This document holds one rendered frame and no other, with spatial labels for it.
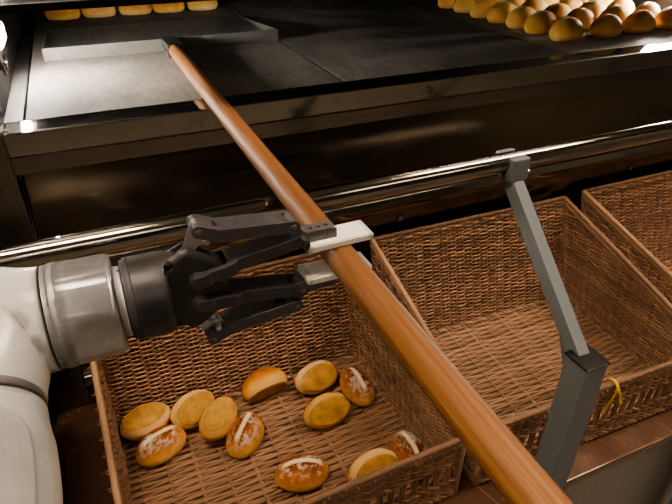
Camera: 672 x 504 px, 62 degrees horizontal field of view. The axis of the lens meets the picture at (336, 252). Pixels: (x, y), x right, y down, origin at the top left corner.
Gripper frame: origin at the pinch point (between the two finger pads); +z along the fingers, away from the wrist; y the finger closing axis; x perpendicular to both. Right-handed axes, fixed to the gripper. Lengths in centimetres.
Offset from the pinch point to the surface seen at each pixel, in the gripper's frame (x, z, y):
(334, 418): -27, 12, 57
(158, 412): -40, -20, 55
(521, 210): -12.9, 35.6, 9.1
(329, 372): -37, 15, 56
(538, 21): -80, 93, -2
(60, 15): -151, -22, 0
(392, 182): -16.8, 15.6, 2.6
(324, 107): -54, 21, 4
